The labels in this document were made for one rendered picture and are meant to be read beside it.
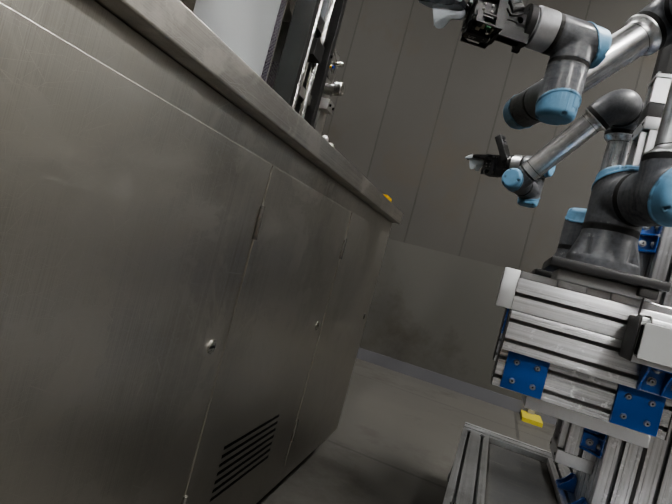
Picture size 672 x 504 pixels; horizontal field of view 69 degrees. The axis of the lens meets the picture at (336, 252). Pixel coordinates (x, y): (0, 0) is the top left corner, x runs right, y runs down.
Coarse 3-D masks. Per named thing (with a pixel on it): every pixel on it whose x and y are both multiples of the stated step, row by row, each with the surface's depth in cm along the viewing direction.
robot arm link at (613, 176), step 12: (612, 168) 108; (624, 168) 106; (636, 168) 105; (600, 180) 110; (612, 180) 107; (600, 192) 109; (612, 192) 105; (588, 204) 113; (600, 204) 108; (612, 204) 105; (588, 216) 111; (600, 216) 108; (612, 216) 106; (636, 228) 106
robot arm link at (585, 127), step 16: (608, 96) 158; (624, 96) 156; (592, 112) 158; (608, 112) 156; (624, 112) 156; (576, 128) 162; (592, 128) 160; (560, 144) 165; (576, 144) 164; (528, 160) 172; (544, 160) 168; (560, 160) 168; (512, 176) 172; (528, 176) 172; (528, 192) 178
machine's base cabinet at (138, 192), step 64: (0, 0) 35; (64, 0) 39; (0, 64) 35; (64, 64) 40; (128, 64) 47; (0, 128) 37; (64, 128) 42; (128, 128) 48; (192, 128) 57; (256, 128) 72; (0, 192) 38; (64, 192) 43; (128, 192) 50; (192, 192) 61; (256, 192) 76; (320, 192) 102; (0, 256) 39; (64, 256) 45; (128, 256) 53; (192, 256) 64; (256, 256) 81; (320, 256) 111; (0, 320) 40; (64, 320) 47; (128, 320) 55; (192, 320) 68; (256, 320) 87; (320, 320) 123; (0, 384) 42; (64, 384) 49; (128, 384) 58; (192, 384) 72; (256, 384) 95; (320, 384) 138; (0, 448) 44; (64, 448) 51; (128, 448) 61; (192, 448) 77; (256, 448) 103
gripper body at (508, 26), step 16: (480, 0) 90; (496, 0) 90; (480, 16) 88; (496, 16) 89; (512, 16) 92; (528, 16) 91; (464, 32) 93; (480, 32) 93; (496, 32) 90; (512, 32) 91; (528, 32) 91; (512, 48) 94
